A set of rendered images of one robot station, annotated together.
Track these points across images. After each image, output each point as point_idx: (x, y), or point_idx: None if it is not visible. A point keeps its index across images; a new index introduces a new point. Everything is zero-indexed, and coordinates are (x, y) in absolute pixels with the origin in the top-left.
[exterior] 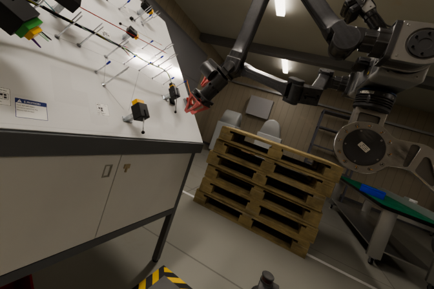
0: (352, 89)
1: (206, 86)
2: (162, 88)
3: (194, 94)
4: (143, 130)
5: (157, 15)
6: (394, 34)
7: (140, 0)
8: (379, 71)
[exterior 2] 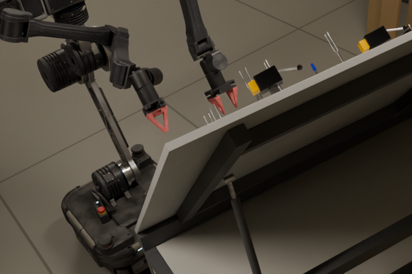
0: (34, 15)
1: (222, 74)
2: None
3: (234, 84)
4: None
5: (243, 78)
6: None
7: (286, 69)
8: None
